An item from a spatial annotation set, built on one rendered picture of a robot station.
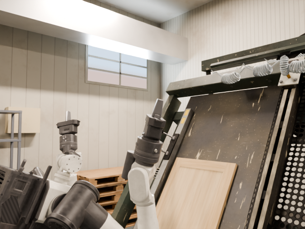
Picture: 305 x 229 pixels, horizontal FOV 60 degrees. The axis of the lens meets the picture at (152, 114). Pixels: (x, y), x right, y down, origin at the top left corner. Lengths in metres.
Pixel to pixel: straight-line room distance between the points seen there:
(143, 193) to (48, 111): 3.97
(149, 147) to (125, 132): 4.63
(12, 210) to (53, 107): 3.90
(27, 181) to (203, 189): 0.93
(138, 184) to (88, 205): 0.16
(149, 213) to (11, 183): 0.44
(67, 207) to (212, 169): 0.94
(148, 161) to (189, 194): 0.74
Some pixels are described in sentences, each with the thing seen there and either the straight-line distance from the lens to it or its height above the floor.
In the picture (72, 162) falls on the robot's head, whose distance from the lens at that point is 1.05.
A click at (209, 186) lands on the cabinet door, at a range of 1.52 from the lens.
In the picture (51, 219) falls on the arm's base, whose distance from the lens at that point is 0.84.
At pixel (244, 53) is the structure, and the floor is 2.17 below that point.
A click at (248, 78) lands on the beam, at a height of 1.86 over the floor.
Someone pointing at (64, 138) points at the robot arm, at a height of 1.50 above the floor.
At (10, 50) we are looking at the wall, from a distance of 4.72.
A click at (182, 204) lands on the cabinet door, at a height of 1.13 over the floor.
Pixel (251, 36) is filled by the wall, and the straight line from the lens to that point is 4.98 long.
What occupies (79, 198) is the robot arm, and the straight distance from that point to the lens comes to 0.85.
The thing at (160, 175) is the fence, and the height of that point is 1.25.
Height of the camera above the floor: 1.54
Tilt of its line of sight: 4 degrees up
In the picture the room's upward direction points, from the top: straight up
